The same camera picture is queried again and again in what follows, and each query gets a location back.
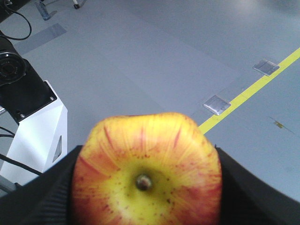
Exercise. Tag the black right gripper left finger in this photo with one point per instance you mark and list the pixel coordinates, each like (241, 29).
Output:
(43, 201)

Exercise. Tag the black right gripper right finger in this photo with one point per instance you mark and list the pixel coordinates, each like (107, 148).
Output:
(247, 200)

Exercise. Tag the red yellow apple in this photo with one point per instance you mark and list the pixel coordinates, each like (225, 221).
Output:
(156, 169)

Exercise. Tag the black robot arm joint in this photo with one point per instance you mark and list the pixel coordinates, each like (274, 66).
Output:
(22, 91)

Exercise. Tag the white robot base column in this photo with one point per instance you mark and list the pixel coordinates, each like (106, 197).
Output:
(41, 139)

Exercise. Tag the silver floor socket near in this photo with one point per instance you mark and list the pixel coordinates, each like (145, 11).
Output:
(216, 105)

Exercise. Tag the silver floor socket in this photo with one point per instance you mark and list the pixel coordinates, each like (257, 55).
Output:
(266, 67)
(216, 105)

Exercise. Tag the silver floor socket far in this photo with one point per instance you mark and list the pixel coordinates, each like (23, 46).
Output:
(266, 67)

